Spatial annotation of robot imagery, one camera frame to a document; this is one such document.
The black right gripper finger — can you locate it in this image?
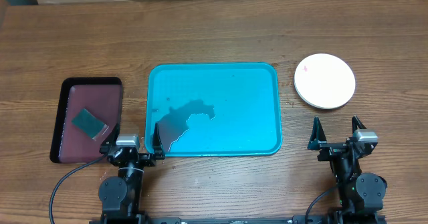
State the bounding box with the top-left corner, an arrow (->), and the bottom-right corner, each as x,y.
307,116 -> 327,150
352,115 -> 366,133

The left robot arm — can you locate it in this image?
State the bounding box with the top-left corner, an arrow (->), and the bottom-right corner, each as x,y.
48,124 -> 165,223

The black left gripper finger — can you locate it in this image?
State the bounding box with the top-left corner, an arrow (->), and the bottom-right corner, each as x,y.
105,123 -> 120,146
152,123 -> 165,159

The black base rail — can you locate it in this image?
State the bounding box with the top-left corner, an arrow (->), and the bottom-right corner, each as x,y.
88,215 -> 387,224

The black tray with red liquid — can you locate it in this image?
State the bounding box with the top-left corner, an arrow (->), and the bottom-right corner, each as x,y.
49,77 -> 123,163

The green scrubbing sponge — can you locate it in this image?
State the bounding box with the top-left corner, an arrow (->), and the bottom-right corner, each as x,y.
72,108 -> 109,140

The blue plastic serving tray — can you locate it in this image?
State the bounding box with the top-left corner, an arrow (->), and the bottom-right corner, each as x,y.
144,63 -> 282,157

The white pink plate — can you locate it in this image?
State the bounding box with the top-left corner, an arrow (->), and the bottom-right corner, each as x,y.
294,53 -> 356,110

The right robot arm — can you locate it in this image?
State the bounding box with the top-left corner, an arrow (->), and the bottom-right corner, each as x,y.
304,116 -> 387,223

